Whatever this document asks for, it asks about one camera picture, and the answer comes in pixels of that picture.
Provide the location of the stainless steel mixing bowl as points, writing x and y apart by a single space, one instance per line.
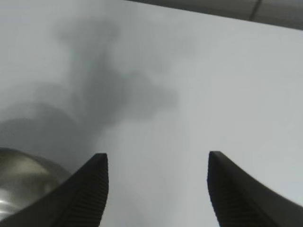
23 175

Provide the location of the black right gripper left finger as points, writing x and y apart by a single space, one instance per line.
71 198

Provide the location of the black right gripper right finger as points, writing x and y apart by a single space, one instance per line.
241 198

